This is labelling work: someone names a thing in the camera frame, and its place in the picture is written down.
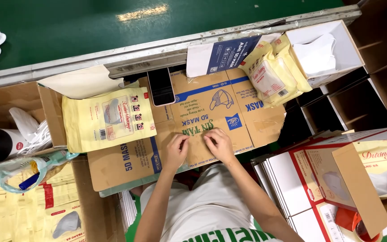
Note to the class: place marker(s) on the person's left hand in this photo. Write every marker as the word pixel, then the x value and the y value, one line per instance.
pixel 173 153

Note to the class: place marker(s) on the person's right hand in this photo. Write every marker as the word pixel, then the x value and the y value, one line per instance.
pixel 222 148

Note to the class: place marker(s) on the flattened printed brown cardboard carton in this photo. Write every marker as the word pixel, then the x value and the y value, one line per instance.
pixel 213 111

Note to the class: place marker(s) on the person's white shirt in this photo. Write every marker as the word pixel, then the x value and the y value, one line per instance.
pixel 207 205

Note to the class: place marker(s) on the black smartphone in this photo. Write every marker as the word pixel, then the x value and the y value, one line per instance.
pixel 161 86

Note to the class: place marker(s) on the thin stack of white sheets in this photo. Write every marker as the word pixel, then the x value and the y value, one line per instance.
pixel 128 210

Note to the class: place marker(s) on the large yellow mask packet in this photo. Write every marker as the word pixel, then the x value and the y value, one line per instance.
pixel 108 119

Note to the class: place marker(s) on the stack of white flat boxes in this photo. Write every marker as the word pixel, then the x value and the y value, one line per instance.
pixel 284 188

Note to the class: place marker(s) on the yellow packet with red print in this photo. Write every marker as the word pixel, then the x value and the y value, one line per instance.
pixel 292 67
pixel 269 79

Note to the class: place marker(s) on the blue and white flat box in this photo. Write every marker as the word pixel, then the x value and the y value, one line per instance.
pixel 222 55

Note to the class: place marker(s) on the cream cardboard flap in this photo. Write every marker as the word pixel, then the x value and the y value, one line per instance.
pixel 79 82

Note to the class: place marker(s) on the red bordered white flat box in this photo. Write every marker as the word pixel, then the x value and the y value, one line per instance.
pixel 321 215

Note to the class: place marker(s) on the brown carton with long flap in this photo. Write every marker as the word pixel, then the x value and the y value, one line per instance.
pixel 358 188

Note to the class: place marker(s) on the white plastic bag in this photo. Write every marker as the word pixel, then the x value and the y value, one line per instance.
pixel 32 129

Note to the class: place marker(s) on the open white box with masks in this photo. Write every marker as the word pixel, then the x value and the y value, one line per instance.
pixel 328 50

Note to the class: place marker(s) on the blue pen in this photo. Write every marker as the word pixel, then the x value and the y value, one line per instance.
pixel 29 181

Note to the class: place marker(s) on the red tape roll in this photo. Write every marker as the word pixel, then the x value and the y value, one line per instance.
pixel 356 223

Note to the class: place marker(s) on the clear teal plastic bag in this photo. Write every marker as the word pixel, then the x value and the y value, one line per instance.
pixel 15 171

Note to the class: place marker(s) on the stack of yellow mask packets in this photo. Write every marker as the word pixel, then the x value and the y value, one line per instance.
pixel 22 215

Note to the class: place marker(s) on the yellow mask packet in carton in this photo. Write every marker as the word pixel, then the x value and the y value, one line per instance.
pixel 386 168

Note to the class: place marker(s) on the brown cardboard compartment shelf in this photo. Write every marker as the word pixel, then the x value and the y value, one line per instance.
pixel 381 84

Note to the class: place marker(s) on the open brown carton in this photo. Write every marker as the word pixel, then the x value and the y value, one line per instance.
pixel 5 100

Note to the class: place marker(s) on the grey metal conveyor rail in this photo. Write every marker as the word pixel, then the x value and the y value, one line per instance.
pixel 146 55

